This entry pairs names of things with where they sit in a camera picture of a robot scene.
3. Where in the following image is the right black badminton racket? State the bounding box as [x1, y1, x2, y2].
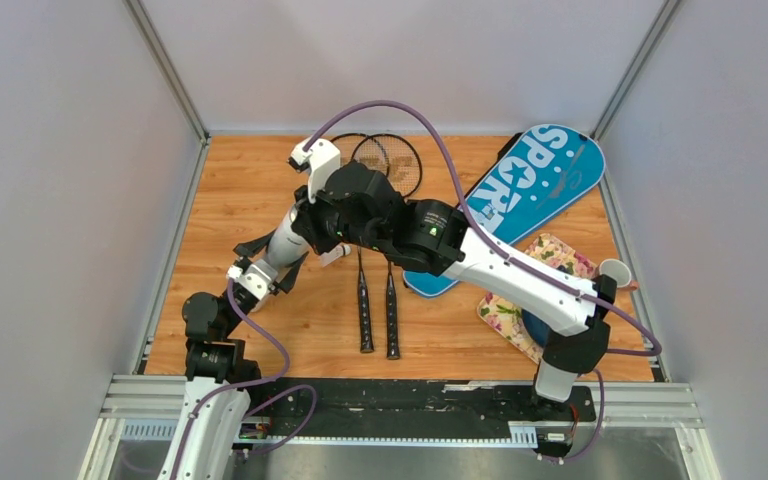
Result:
[352, 133, 423, 360]

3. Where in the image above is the left black badminton racket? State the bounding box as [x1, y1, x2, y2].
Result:
[332, 132, 390, 354]

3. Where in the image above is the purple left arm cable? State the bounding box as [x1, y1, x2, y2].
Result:
[168, 281, 319, 480]

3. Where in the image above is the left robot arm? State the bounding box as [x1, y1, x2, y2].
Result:
[158, 230, 309, 479]

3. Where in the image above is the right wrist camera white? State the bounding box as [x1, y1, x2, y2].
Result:
[288, 137, 341, 203]

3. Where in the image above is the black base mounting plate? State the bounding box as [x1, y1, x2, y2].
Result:
[253, 377, 597, 439]

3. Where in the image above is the blue racket cover bag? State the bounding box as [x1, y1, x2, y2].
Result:
[402, 124, 607, 299]

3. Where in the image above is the white shuttlecock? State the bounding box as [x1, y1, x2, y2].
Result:
[319, 244, 352, 267]

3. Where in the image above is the white shuttlecock tube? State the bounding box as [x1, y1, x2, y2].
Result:
[264, 206, 310, 270]

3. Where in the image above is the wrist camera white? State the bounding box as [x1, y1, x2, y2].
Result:
[288, 137, 341, 203]
[226, 265, 244, 282]

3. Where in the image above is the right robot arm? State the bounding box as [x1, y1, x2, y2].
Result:
[289, 160, 617, 419]

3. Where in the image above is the black badminton racket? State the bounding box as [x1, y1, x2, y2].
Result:
[332, 132, 390, 354]
[352, 133, 423, 360]

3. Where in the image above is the blue leaf-shaped dish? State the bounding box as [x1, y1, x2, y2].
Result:
[522, 310, 550, 348]

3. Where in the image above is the floral tray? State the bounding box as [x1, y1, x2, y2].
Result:
[476, 233, 598, 363]

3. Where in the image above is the white and pink mug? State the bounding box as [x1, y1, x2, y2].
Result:
[598, 258, 639, 292]

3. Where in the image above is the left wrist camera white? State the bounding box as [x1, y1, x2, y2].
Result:
[226, 265, 244, 282]

